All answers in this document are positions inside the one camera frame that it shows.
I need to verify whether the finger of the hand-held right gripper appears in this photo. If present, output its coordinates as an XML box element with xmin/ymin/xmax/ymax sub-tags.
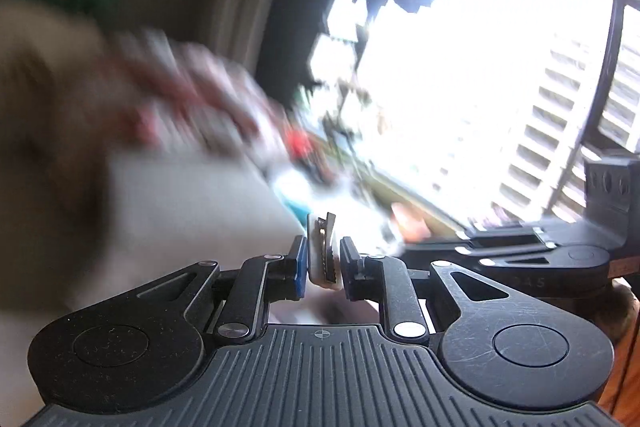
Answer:
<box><xmin>403</xmin><ymin>243</ymin><xmax>569</xmax><ymax>271</ymax></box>
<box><xmin>452</xmin><ymin>222</ymin><xmax>558</xmax><ymax>254</ymax></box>

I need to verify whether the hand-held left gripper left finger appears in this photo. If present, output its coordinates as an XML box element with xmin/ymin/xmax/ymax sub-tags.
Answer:
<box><xmin>125</xmin><ymin>236</ymin><xmax>307</xmax><ymax>342</ymax></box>

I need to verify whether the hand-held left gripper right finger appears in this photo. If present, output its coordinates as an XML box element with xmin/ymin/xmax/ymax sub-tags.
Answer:
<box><xmin>340</xmin><ymin>237</ymin><xmax>526</xmax><ymax>348</ymax></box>

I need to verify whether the cream star hair clip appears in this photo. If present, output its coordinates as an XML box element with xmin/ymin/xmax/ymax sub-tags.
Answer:
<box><xmin>306</xmin><ymin>212</ymin><xmax>346</xmax><ymax>291</ymax></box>

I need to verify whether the pink plastic basin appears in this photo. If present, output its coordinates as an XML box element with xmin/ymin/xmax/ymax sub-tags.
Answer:
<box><xmin>390</xmin><ymin>202</ymin><xmax>434</xmax><ymax>243</ymax></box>

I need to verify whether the red plastic basin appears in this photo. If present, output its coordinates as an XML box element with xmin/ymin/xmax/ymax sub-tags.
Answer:
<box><xmin>283</xmin><ymin>129</ymin><xmax>316</xmax><ymax>158</ymax></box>

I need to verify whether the pink printed blanket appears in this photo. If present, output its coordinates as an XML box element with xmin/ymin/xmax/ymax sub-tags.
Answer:
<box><xmin>100</xmin><ymin>29</ymin><xmax>302</xmax><ymax>168</ymax></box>

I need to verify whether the beige pillow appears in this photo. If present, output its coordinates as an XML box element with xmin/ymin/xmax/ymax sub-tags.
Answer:
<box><xmin>0</xmin><ymin>0</ymin><xmax>117</xmax><ymax>308</ymax></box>

